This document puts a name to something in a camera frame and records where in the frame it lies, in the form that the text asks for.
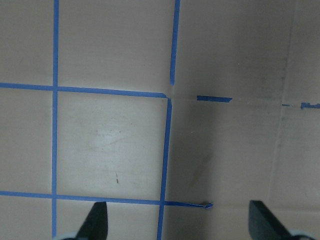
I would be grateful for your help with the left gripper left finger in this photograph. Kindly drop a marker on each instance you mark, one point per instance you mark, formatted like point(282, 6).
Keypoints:
point(95, 226)

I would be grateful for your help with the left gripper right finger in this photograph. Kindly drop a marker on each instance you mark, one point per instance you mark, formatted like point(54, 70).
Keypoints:
point(263, 225)

